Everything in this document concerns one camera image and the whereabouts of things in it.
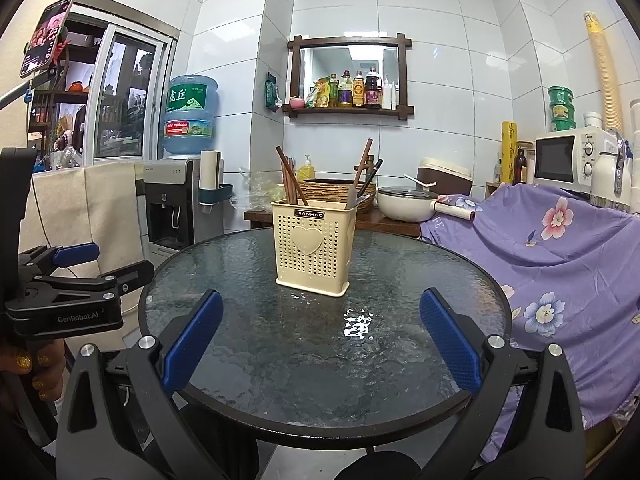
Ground teal wall holder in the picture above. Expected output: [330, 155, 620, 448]
[198, 184, 234, 206]

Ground stack of green cups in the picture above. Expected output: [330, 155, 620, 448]
[547, 86, 575, 133]

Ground sliding glass door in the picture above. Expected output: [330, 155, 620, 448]
[85, 10, 178, 161]

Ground wooden framed mirror shelf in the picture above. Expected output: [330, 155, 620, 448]
[287, 34, 415, 121]

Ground white lint roller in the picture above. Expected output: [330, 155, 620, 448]
[434, 201, 476, 222]

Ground brown and white rice cooker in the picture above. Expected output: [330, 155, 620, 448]
[417, 157, 473, 196]

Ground smartphone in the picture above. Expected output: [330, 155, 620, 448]
[20, 0, 75, 78]

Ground person's left hand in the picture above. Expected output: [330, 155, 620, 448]
[0, 337, 66, 403]

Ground green hanging packet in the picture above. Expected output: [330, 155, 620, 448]
[265, 72, 283, 111]

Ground white microwave oven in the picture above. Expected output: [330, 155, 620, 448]
[532, 127, 626, 193]

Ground grey water dispenser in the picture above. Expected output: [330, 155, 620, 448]
[142, 157, 223, 256]

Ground yellow wrap roll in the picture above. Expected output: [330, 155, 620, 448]
[501, 121, 518, 184]

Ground dark soy sauce bottle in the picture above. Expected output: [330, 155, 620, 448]
[365, 66, 383, 109]

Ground woven pattern sink basin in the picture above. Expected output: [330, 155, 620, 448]
[300, 178, 376, 211]

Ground wooden display shelf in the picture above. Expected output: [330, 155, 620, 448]
[27, 42, 101, 168]

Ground white thermos jug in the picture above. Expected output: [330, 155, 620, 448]
[590, 132, 633, 211]

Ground blue water jug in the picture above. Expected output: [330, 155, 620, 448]
[161, 75, 220, 157]

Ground purple floral cloth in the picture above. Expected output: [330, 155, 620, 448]
[420, 182, 640, 463]

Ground wooden sink counter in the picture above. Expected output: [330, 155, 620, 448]
[244, 207, 421, 238]

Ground yellow seasoning packet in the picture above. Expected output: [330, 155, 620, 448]
[307, 80, 331, 108]

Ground long sleeve of paper cups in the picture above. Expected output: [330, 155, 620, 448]
[582, 10, 626, 133]

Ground white pot with glass lid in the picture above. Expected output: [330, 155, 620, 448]
[376, 186, 441, 223]

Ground cream plastic utensil holder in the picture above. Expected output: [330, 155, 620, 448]
[271, 199, 358, 298]

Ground round glass table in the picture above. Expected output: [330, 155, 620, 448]
[139, 227, 513, 448]

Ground black chopstick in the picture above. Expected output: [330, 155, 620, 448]
[360, 159, 384, 198]

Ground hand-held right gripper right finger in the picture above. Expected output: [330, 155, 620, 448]
[419, 287, 586, 480]

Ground clear plastic bags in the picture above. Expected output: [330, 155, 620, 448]
[237, 167, 286, 211]

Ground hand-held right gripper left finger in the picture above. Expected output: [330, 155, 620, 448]
[55, 289, 224, 480]

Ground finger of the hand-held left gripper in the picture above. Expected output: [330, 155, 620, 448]
[94, 259, 156, 300]
[19, 241, 101, 280]

